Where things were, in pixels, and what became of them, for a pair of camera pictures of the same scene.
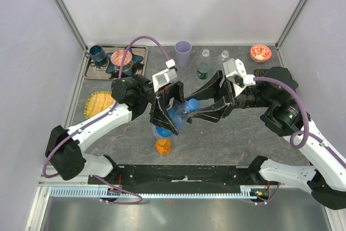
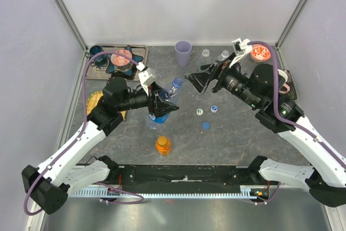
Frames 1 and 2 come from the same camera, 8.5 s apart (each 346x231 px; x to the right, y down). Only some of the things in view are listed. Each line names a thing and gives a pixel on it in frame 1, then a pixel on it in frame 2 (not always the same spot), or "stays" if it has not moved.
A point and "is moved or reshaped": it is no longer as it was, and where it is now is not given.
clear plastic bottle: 223,55 stays
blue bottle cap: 193,104 → 206,125
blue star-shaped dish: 126,70 stays
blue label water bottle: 179,113 is moved or reshaped
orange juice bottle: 163,146 stays
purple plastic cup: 183,50 stays
